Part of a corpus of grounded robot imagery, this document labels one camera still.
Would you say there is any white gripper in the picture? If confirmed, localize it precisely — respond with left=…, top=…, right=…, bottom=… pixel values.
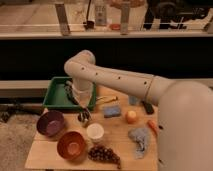
left=72, top=88, right=92, bottom=108

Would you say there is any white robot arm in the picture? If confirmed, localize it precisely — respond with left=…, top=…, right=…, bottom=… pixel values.
left=64, top=50, right=213, bottom=171

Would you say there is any purple bowl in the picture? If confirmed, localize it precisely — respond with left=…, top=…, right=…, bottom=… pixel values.
left=36, top=110, right=65, bottom=137

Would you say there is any orange bowl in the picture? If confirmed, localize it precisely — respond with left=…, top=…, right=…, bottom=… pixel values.
left=57, top=131, right=86, bottom=161

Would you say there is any dark tool in tray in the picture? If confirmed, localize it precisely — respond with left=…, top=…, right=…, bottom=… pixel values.
left=64, top=80, right=78, bottom=105

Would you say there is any small dark metal cup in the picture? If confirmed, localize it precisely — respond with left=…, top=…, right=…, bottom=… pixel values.
left=78, top=112, right=89, bottom=127

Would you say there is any green plastic tray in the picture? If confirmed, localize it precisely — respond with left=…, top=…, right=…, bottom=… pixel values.
left=42, top=76, right=98, bottom=111

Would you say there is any blue sponge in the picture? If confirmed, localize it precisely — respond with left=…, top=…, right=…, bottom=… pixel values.
left=103, top=105, right=121, bottom=118

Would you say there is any white cup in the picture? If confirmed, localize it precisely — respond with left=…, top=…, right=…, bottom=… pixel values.
left=86, top=123, right=105, bottom=143

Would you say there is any blue grey small object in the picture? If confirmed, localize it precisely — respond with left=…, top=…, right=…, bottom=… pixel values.
left=128, top=95, right=139, bottom=106

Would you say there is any orange round fruit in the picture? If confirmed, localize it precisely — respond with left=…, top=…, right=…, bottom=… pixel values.
left=125, top=110, right=138, bottom=124

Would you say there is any wooden board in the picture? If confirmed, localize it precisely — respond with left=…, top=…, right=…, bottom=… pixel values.
left=25, top=86, right=157, bottom=171

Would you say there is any bunch of dark grapes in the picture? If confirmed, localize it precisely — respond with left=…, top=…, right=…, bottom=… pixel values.
left=88, top=145, right=121, bottom=169

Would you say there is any black rectangular object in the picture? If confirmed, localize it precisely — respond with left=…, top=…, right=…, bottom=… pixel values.
left=142, top=102, right=154, bottom=115

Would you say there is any grey crumpled cloth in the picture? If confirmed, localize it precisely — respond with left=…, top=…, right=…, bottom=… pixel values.
left=128, top=127, right=150, bottom=159

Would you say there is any orange carrot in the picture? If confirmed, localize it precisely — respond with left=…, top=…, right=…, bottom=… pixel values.
left=147, top=120, right=158, bottom=136

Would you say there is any gold handled utensil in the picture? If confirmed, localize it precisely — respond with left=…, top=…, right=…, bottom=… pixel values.
left=96, top=96, right=118, bottom=104

